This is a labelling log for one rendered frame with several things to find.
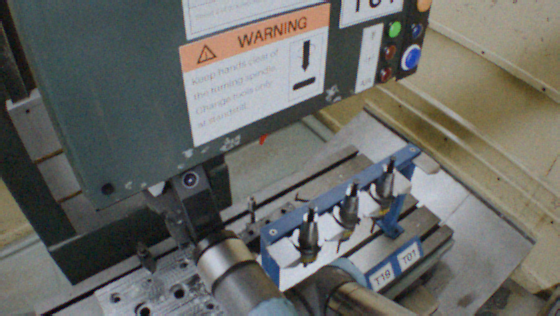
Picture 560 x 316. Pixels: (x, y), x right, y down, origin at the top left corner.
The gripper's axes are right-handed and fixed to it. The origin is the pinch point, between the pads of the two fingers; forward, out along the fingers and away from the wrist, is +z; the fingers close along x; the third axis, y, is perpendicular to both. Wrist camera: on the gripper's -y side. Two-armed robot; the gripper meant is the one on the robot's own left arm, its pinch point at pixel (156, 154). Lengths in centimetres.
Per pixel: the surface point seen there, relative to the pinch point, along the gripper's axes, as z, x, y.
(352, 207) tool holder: -16.3, 31.9, 19.5
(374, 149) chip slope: 22, 90, 67
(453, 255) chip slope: -30, 80, 69
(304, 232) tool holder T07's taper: -15.4, 20.2, 19.7
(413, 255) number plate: -25, 56, 52
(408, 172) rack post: -12, 59, 30
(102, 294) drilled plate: 10, -22, 48
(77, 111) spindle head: -20.1, -10.1, -28.1
